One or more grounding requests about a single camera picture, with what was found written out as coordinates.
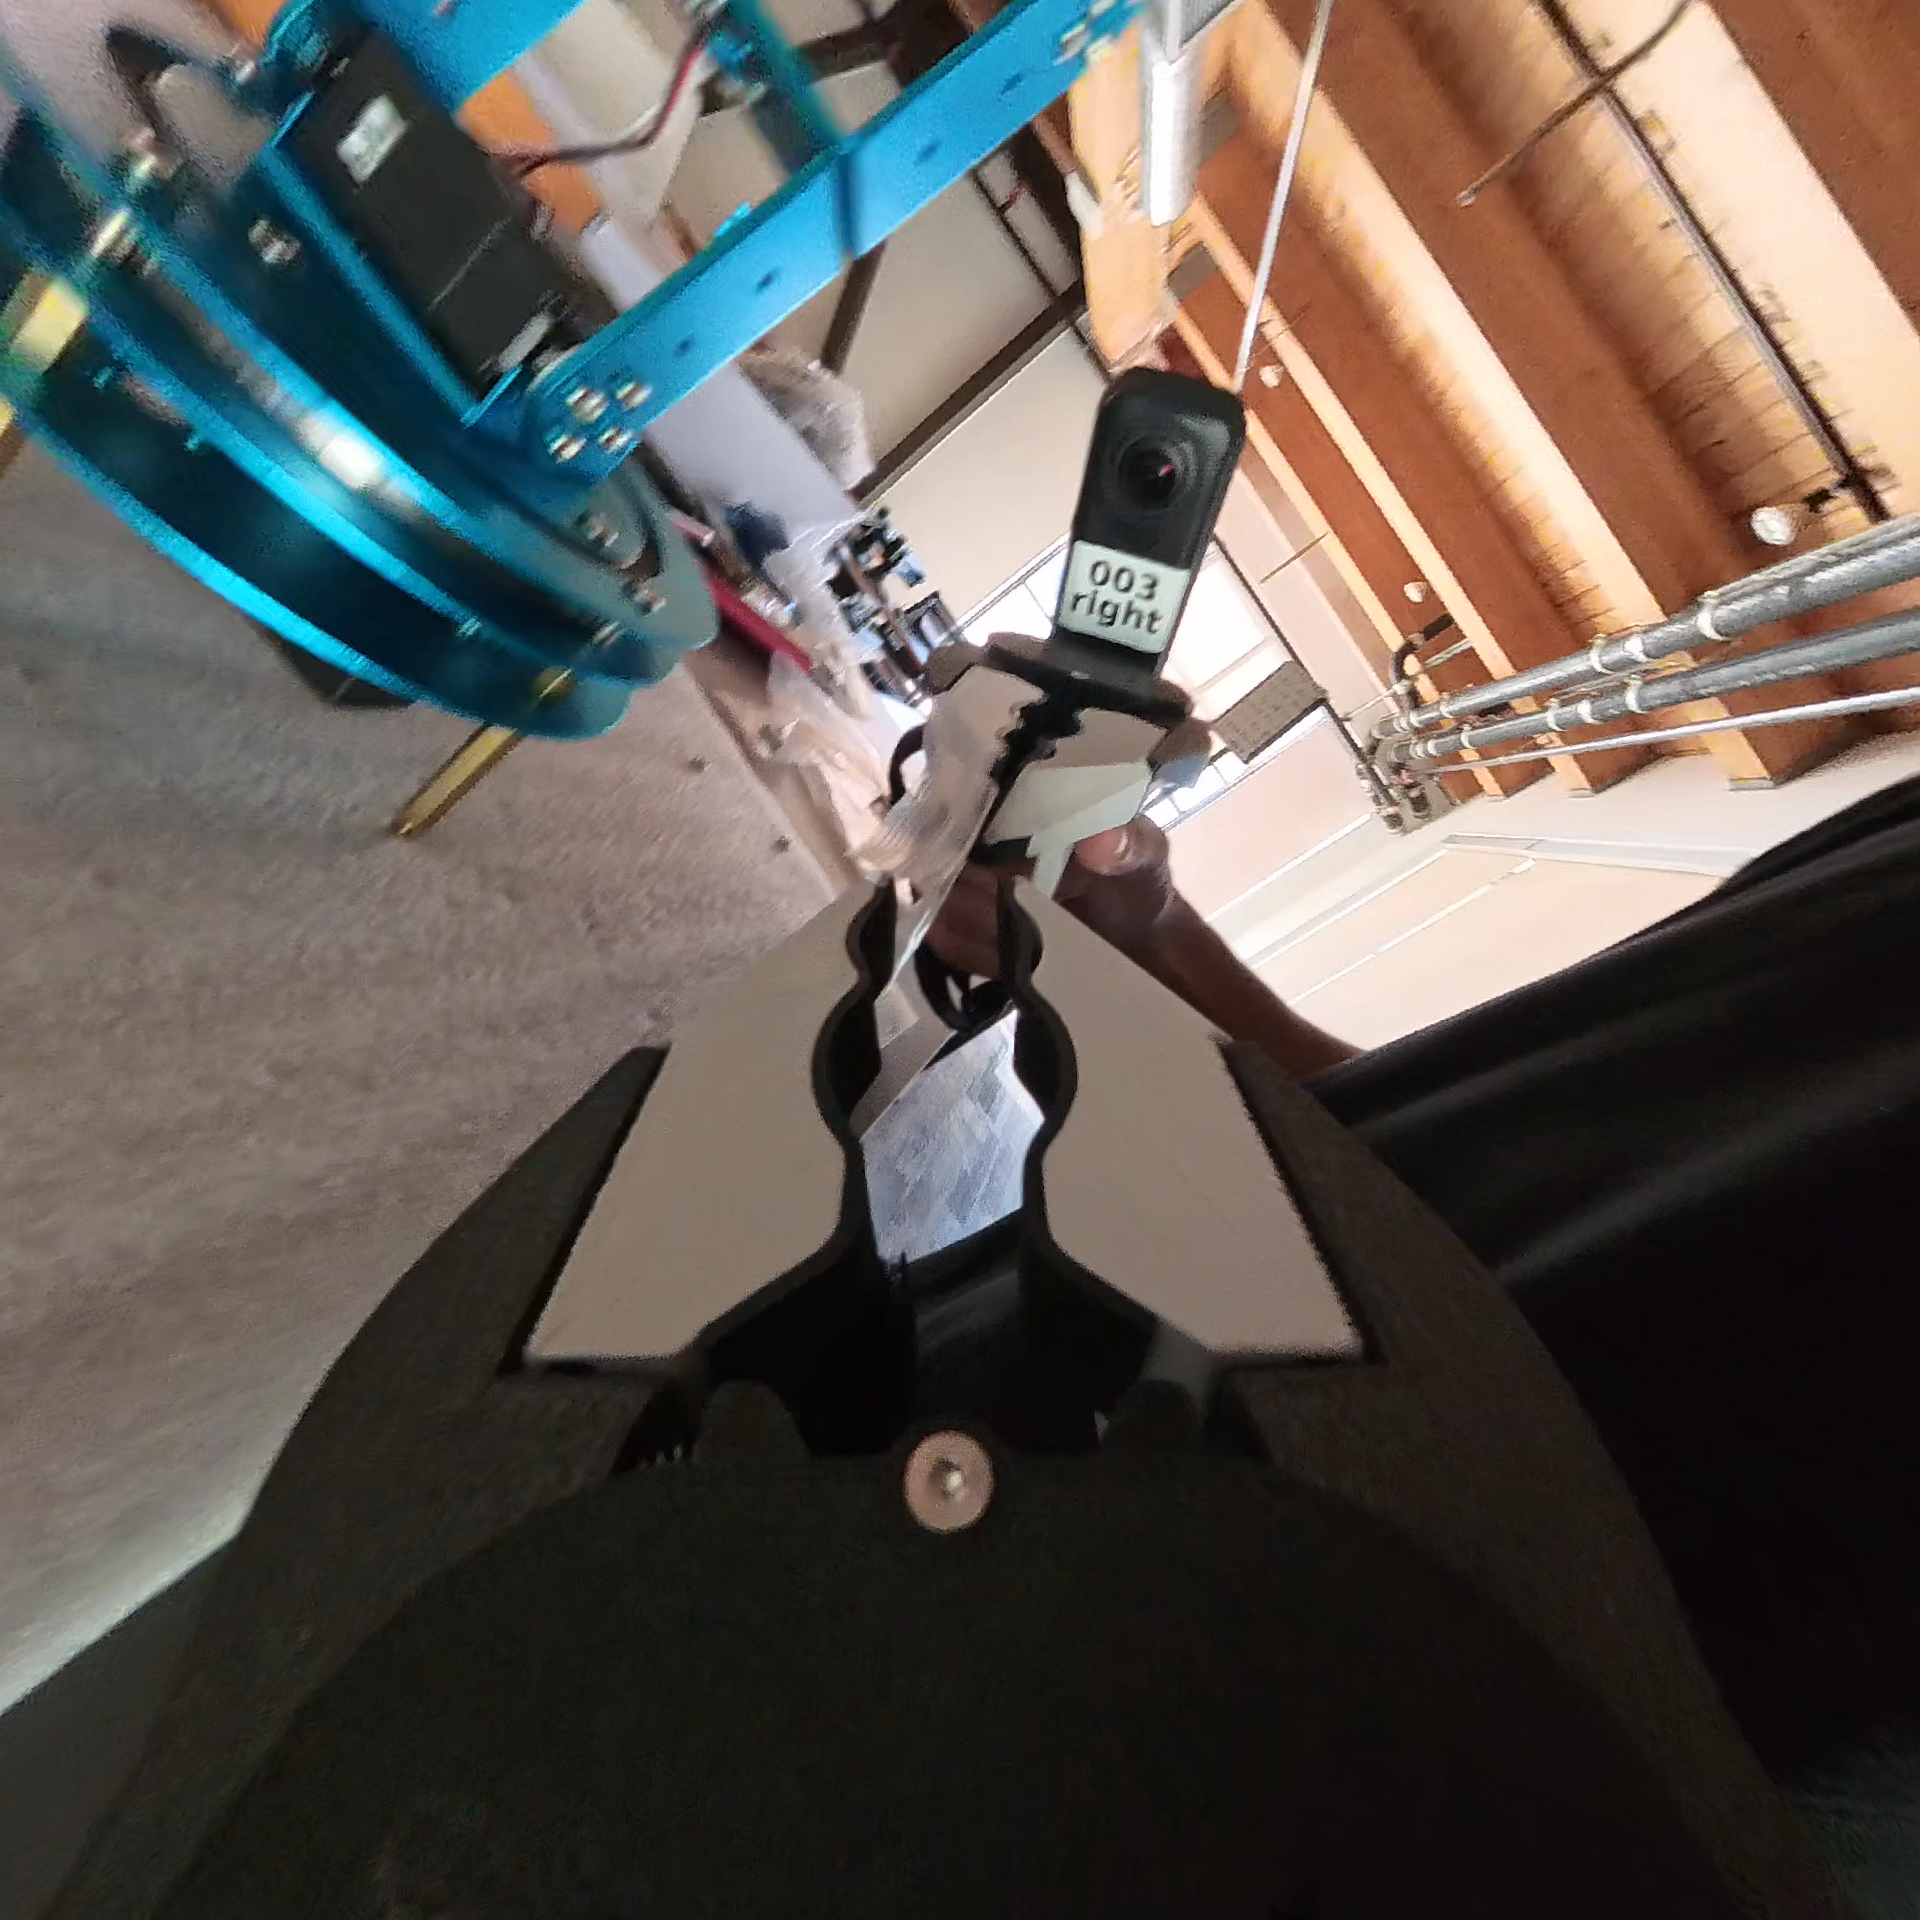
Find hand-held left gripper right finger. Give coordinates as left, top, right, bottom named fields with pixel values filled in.
left=1016, top=887, right=1372, bottom=1364

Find small clear zip bag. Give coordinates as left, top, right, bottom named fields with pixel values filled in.
left=844, top=734, right=999, bottom=920

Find person's right forearm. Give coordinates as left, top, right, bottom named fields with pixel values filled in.
left=1154, top=913, right=1369, bottom=1082

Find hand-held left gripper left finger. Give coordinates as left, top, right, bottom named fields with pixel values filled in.
left=522, top=881, right=906, bottom=1371

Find person's right hand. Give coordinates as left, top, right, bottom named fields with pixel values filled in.
left=938, top=815, right=1197, bottom=992

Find red white black servo cable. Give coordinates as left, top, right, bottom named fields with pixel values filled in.
left=497, top=29, right=726, bottom=171

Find grey ceiling pipes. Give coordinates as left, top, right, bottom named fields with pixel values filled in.
left=1359, top=510, right=1920, bottom=833

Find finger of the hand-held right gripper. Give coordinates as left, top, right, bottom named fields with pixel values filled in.
left=918, top=675, right=1073, bottom=822
left=978, top=717, right=1213, bottom=901

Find white foam mat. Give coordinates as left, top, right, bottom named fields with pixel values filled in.
left=0, top=435, right=900, bottom=1712

